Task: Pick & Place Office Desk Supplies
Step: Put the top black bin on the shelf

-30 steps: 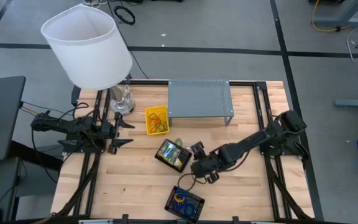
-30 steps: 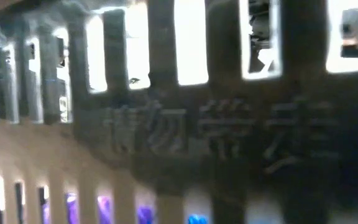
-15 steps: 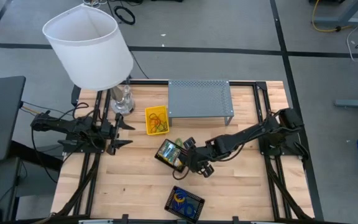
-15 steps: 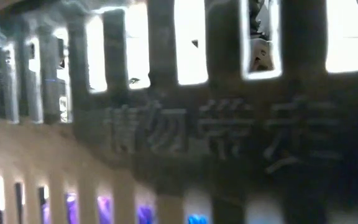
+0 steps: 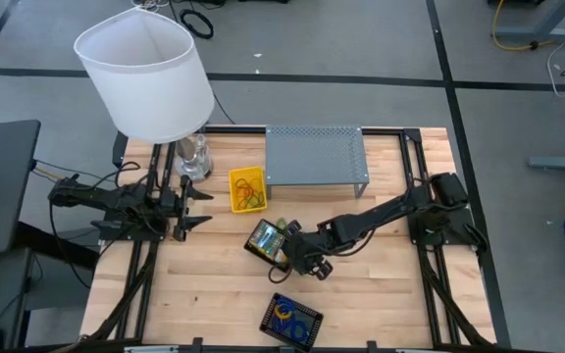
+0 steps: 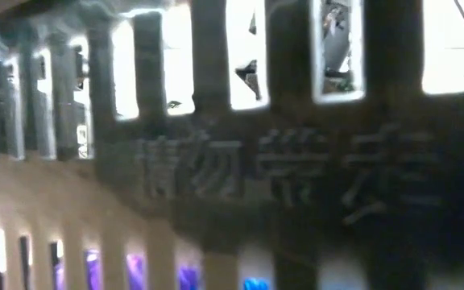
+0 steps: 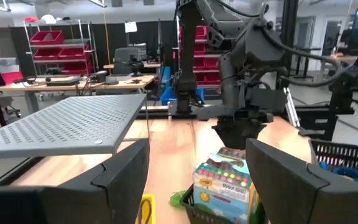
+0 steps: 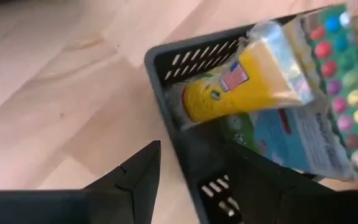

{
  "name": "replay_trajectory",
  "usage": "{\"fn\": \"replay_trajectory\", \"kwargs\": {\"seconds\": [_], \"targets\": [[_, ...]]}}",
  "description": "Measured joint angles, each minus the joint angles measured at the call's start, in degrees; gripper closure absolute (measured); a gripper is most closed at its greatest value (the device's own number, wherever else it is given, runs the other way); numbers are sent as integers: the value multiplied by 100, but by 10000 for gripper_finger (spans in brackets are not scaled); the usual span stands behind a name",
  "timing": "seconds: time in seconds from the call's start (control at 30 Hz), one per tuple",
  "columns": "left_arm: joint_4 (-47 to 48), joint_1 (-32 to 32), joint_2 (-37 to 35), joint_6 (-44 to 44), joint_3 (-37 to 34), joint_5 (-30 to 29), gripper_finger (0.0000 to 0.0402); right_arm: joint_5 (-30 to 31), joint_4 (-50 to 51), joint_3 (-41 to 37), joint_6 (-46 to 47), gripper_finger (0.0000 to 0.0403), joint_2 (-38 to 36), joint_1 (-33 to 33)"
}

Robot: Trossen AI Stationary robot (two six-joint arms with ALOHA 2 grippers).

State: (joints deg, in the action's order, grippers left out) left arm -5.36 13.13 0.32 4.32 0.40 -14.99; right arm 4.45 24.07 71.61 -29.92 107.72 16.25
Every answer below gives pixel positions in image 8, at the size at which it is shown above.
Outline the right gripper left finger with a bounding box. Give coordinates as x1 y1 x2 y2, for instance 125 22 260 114
0 139 162 224

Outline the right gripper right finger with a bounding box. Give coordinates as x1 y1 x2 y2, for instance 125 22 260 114
228 146 358 224

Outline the yellow packet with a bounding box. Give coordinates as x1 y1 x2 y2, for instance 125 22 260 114
169 20 316 131

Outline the yellow green crayon box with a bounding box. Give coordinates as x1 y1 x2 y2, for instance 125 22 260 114
283 4 358 190

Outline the black plastic slotted basket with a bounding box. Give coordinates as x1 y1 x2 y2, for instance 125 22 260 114
144 14 323 224

